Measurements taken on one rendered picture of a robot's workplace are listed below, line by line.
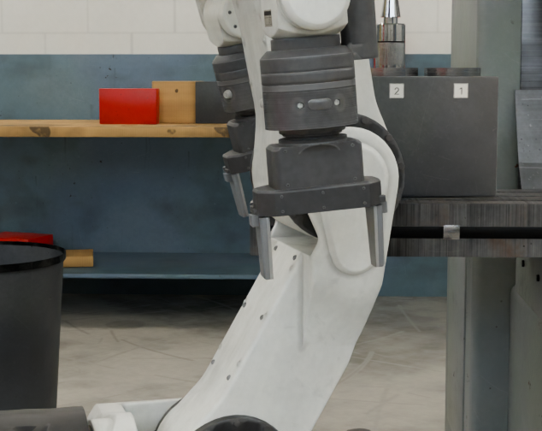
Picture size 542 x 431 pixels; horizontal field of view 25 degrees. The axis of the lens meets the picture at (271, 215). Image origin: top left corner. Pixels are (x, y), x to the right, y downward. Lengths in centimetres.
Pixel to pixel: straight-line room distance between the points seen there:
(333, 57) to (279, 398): 42
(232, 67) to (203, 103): 407
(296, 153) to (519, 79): 125
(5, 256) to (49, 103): 268
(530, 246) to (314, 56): 83
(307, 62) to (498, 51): 125
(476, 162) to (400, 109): 15
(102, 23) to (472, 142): 444
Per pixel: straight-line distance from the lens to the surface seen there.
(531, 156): 230
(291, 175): 115
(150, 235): 626
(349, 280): 134
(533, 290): 207
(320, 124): 113
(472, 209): 187
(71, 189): 630
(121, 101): 565
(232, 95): 161
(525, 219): 188
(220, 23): 158
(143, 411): 149
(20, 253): 367
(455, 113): 195
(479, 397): 243
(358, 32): 117
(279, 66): 114
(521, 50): 235
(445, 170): 195
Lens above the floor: 112
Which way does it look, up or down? 7 degrees down
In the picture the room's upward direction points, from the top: straight up
